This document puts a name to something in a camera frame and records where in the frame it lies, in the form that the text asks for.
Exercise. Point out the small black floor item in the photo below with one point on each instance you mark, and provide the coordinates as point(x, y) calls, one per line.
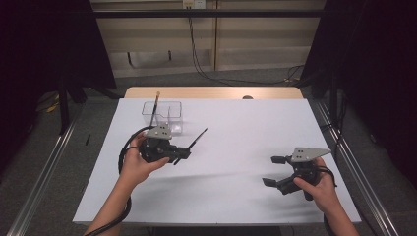
point(88, 140)

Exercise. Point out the aluminium rail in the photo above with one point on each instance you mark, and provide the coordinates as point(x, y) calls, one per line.
point(42, 177)
point(360, 170)

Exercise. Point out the beige wooden counter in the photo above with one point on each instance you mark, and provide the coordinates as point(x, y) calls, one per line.
point(262, 39)

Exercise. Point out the white table sheet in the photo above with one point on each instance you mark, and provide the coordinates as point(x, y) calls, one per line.
point(229, 137)

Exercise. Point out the black pen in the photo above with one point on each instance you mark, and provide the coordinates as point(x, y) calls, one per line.
point(198, 137)

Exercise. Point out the dark table grommet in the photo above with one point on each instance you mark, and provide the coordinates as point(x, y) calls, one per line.
point(248, 97)

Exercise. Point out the person's left hand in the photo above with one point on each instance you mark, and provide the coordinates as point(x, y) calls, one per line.
point(134, 167)

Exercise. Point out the black brush with gold ferrule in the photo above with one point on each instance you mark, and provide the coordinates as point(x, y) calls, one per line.
point(154, 108)

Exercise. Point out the clear acrylic holder box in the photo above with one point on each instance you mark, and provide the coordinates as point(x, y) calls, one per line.
point(170, 113)

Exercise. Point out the black curtain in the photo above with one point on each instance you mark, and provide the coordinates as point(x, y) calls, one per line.
point(39, 49)
point(377, 65)

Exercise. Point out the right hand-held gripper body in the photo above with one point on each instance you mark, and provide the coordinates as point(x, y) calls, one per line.
point(306, 155)

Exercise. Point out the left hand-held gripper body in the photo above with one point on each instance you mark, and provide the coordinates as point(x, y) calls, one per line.
point(157, 147)

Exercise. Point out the black frame bar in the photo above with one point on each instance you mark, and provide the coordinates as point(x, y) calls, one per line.
point(229, 13)

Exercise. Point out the black stand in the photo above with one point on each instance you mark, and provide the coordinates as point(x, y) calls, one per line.
point(64, 105)
point(333, 98)

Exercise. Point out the white wall socket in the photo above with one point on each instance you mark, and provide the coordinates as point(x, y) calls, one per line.
point(195, 3)

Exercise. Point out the person's right hand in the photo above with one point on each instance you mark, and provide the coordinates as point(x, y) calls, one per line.
point(324, 193)

